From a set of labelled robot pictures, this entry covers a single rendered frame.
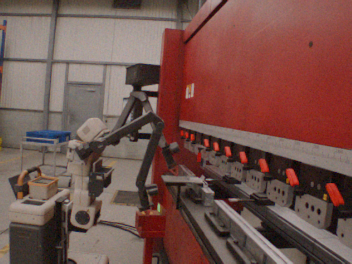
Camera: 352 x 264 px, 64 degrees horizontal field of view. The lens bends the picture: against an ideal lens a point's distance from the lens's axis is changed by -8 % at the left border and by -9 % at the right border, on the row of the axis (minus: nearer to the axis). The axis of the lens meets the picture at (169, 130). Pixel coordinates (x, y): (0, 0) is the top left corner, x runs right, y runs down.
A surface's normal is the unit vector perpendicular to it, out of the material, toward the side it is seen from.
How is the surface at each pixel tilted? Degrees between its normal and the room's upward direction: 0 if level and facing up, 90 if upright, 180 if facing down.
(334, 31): 90
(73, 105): 90
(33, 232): 90
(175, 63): 90
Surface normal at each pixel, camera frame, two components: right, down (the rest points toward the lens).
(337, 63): -0.99, -0.07
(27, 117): -0.01, 0.05
